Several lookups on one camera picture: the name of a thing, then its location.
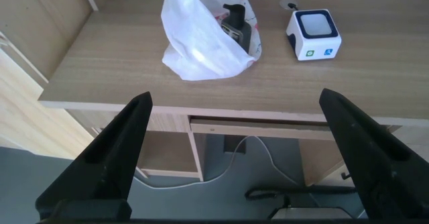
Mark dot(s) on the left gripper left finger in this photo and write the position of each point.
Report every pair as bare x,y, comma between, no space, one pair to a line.
110,170

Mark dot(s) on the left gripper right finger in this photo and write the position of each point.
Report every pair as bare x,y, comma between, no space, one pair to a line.
378,163

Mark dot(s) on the white barcode scanner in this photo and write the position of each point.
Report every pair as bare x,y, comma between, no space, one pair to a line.
313,34

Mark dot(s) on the white plastic shopping bag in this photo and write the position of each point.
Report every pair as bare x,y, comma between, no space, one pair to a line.
201,36

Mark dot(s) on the wooden drawer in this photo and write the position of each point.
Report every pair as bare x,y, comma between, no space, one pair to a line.
261,128

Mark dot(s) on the wooden counter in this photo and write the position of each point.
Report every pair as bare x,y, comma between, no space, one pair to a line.
234,76

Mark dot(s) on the black pump bottle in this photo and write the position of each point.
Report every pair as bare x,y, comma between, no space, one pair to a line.
238,26

